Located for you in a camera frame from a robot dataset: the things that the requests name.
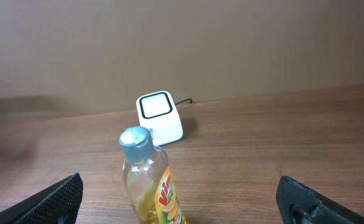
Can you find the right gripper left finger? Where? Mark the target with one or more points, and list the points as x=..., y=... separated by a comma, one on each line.
x=57, y=204

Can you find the yellow dish soap bottle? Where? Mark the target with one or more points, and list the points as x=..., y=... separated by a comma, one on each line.
x=148, y=180

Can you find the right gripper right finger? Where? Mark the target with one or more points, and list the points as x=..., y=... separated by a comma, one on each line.
x=299, y=204

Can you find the white barcode scanner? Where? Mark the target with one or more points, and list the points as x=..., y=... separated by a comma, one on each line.
x=157, y=112

